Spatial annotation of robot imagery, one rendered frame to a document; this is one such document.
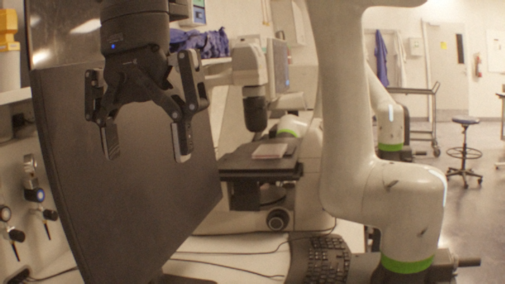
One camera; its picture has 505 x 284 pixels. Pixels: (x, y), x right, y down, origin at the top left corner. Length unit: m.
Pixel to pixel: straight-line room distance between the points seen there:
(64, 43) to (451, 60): 6.88
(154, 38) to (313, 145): 0.71
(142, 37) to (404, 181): 0.46
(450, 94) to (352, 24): 6.65
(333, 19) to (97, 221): 0.50
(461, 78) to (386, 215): 6.77
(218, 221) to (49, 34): 0.74
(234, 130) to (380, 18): 5.58
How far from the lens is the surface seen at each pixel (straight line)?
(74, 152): 0.45
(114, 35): 0.34
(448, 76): 7.23
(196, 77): 0.33
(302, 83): 3.36
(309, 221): 1.06
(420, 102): 7.12
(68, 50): 0.98
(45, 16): 0.94
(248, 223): 1.09
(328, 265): 0.88
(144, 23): 0.34
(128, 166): 0.55
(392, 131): 1.48
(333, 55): 0.64
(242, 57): 1.04
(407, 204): 0.61
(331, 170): 0.68
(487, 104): 7.72
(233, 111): 1.69
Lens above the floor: 1.24
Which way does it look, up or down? 13 degrees down
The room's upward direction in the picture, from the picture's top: 5 degrees counter-clockwise
